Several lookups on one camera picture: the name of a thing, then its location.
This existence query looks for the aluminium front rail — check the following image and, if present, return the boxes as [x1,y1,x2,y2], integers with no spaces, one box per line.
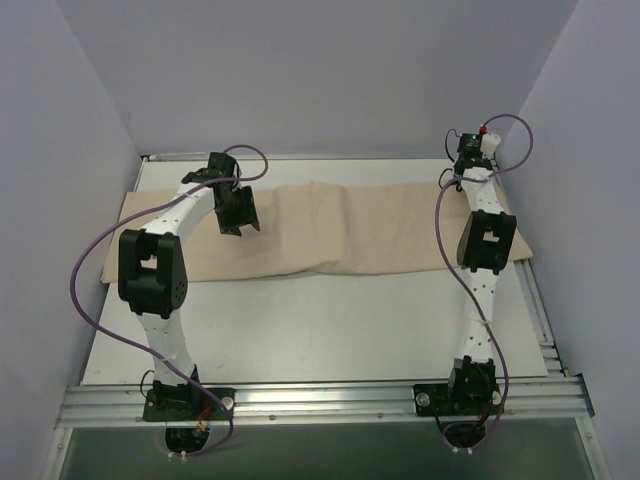
[55,376,595,428]

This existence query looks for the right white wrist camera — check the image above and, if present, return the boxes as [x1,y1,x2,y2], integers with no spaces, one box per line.
[479,124,501,157]

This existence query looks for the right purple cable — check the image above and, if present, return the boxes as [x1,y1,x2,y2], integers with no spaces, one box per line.
[433,113,534,447]

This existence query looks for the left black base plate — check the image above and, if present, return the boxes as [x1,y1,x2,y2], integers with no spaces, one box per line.
[142,385,229,422]

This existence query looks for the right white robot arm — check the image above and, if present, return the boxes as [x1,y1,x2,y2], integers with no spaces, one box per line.
[443,126,517,413]

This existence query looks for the purple cable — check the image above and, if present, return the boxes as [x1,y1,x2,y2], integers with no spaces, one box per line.
[71,143,270,456]
[433,113,534,447]

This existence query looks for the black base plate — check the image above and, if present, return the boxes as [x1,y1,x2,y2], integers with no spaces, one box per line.
[412,383,502,418]
[142,385,229,422]

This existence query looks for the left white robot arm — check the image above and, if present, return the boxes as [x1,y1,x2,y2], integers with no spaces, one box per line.
[117,150,260,419]

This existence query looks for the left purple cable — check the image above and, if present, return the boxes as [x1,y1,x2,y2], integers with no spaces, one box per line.
[71,143,270,456]

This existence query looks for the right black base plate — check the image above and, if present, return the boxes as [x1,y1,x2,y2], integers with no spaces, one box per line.
[412,383,502,418]

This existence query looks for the beige cloth surgical wrap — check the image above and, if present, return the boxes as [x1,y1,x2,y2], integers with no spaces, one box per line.
[101,180,534,285]

